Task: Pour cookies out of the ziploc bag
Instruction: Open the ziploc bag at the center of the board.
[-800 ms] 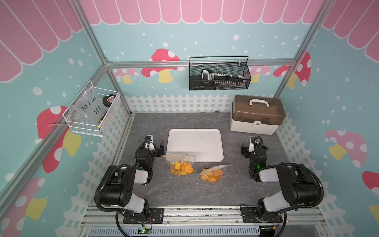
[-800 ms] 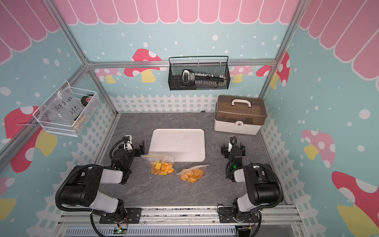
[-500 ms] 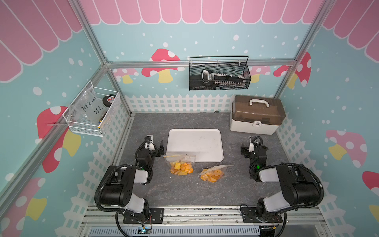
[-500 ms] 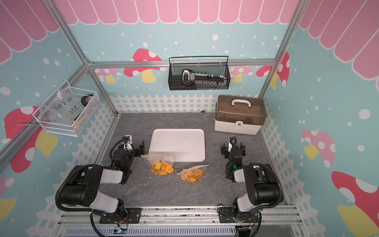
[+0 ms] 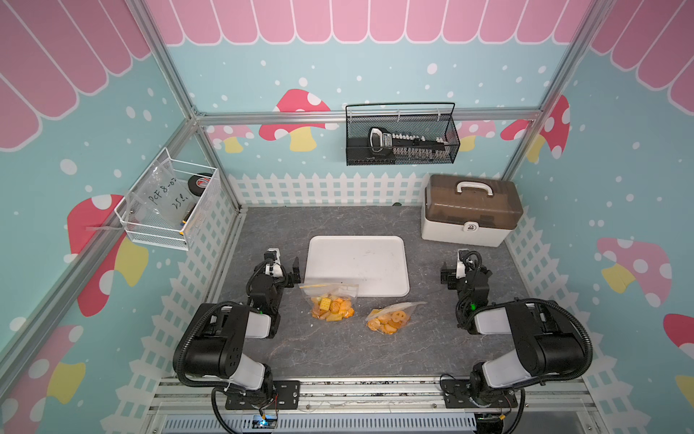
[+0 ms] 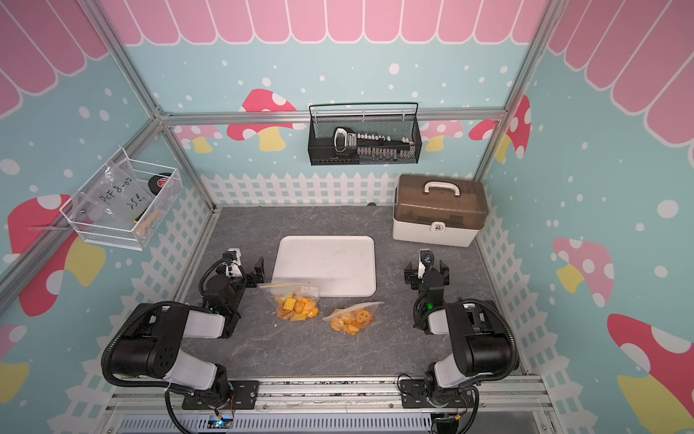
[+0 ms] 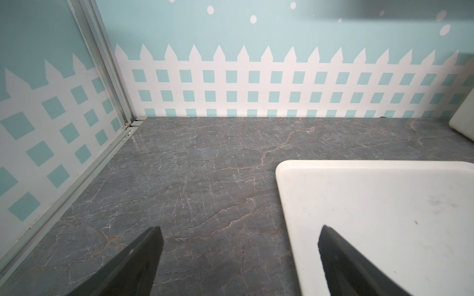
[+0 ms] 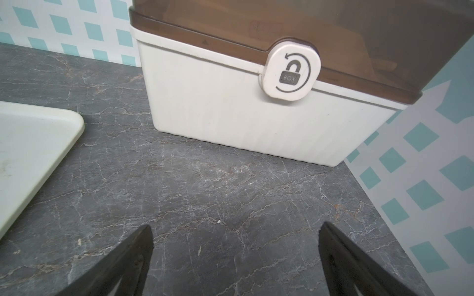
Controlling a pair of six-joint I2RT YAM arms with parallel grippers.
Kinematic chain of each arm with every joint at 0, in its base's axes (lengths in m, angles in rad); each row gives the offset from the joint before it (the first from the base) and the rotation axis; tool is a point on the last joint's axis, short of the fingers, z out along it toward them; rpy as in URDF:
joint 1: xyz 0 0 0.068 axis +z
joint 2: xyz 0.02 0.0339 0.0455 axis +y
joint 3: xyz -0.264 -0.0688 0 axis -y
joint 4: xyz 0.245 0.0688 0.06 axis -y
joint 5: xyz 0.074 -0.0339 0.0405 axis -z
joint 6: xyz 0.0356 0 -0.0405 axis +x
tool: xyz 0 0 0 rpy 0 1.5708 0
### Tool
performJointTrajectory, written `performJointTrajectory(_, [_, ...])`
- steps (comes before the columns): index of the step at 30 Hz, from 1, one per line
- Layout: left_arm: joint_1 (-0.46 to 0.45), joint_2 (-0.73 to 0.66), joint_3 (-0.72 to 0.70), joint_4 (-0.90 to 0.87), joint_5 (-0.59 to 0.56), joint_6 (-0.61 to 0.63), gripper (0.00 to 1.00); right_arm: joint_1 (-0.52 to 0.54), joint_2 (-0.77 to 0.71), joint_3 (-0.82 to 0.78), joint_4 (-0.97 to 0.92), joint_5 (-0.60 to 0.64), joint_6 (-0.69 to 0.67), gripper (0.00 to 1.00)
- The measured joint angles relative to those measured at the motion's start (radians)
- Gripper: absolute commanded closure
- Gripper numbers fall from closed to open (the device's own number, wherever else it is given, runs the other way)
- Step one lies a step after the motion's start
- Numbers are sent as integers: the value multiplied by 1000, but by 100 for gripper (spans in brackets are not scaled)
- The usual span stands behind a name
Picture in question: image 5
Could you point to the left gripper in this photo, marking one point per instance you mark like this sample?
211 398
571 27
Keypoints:
287 278

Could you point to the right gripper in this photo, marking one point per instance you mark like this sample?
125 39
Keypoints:
453 279

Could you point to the ziploc bag with cookies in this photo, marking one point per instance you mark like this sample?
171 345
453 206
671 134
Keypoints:
331 302

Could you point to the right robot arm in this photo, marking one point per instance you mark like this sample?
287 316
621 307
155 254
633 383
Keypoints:
549 343

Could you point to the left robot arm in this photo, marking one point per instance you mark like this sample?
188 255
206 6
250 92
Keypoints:
210 353

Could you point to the clear labelled plastic bag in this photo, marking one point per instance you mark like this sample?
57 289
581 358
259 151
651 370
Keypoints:
160 198

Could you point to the white plastic tray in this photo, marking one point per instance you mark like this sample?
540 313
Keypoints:
377 265

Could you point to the brown lid storage box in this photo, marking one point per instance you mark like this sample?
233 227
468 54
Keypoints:
469 211

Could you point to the black tape roll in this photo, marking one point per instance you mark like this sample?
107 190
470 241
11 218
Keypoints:
198 183

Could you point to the socket set in basket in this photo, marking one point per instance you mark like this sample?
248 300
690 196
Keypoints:
400 146

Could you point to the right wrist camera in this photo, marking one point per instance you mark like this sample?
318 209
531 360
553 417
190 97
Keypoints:
463 263

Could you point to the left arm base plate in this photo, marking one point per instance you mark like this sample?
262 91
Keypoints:
282 395

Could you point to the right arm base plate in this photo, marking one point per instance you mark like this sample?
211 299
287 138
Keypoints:
458 394

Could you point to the black wire mesh basket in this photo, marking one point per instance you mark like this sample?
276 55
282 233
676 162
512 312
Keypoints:
429 119

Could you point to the white wire wall basket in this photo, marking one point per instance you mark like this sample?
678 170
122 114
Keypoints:
202 217

